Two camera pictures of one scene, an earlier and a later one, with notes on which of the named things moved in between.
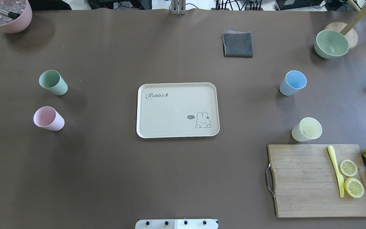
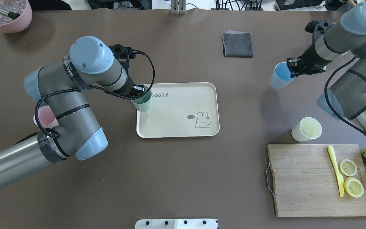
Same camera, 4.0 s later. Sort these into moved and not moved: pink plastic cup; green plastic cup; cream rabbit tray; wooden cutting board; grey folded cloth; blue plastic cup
Moved: blue plastic cup; green plastic cup
Not moved: cream rabbit tray; wooden cutting board; pink plastic cup; grey folded cloth
